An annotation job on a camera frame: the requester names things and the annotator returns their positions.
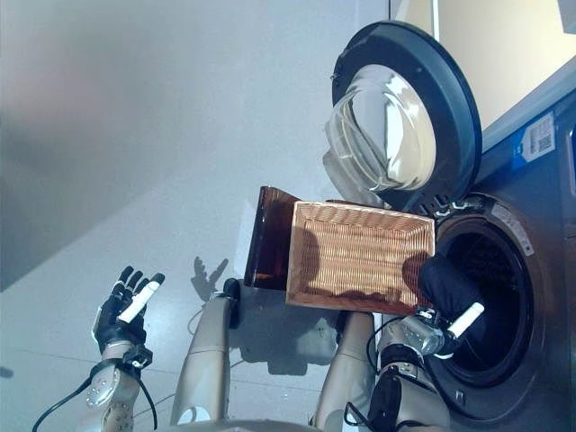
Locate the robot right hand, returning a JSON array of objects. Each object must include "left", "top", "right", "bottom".
[{"left": 429, "top": 301, "right": 486, "bottom": 359}]

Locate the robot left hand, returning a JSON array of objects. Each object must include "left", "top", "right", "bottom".
[{"left": 92, "top": 265, "right": 167, "bottom": 355}]

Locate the black cloth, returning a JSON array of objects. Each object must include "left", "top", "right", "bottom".
[{"left": 416, "top": 258, "right": 491, "bottom": 347}]

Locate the dark grey washing machine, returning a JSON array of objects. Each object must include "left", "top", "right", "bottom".
[{"left": 418, "top": 58, "right": 576, "bottom": 432}]

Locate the round glass washing machine door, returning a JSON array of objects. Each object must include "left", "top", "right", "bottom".
[{"left": 321, "top": 20, "right": 483, "bottom": 212}]

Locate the robot left leg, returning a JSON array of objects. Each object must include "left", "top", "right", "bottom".
[{"left": 169, "top": 277, "right": 242, "bottom": 427}]

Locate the robot leg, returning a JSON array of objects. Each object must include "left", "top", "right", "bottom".
[
  {"left": 312, "top": 312, "right": 377, "bottom": 428},
  {"left": 169, "top": 277, "right": 242, "bottom": 427}
]

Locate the robot right leg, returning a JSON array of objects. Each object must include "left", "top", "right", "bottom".
[{"left": 312, "top": 312, "right": 377, "bottom": 428}]

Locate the rectangular wicker laundry basket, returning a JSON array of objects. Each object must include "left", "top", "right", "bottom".
[{"left": 283, "top": 200, "right": 437, "bottom": 316}]

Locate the grey robot torso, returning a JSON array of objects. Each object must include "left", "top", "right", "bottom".
[{"left": 175, "top": 418, "right": 316, "bottom": 432}]

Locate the dark brown plastic stool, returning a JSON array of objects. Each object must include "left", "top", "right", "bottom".
[{"left": 243, "top": 185, "right": 301, "bottom": 289}]

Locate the blue white energy label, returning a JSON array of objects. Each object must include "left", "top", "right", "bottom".
[{"left": 510, "top": 112, "right": 555, "bottom": 170}]

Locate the white counter cabinet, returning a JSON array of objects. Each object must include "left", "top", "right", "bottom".
[{"left": 389, "top": 0, "right": 576, "bottom": 136}]

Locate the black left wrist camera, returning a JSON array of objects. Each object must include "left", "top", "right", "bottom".
[{"left": 123, "top": 344, "right": 154, "bottom": 370}]

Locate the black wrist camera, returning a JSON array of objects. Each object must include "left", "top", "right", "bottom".
[
  {"left": 413, "top": 304, "right": 441, "bottom": 326},
  {"left": 123, "top": 344, "right": 154, "bottom": 370}
]

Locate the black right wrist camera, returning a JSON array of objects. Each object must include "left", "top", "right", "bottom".
[{"left": 413, "top": 304, "right": 441, "bottom": 326}]

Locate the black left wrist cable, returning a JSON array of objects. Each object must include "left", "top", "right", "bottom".
[{"left": 31, "top": 375, "right": 158, "bottom": 432}]

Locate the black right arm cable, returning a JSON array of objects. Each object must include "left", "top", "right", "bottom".
[{"left": 344, "top": 321, "right": 397, "bottom": 427}]

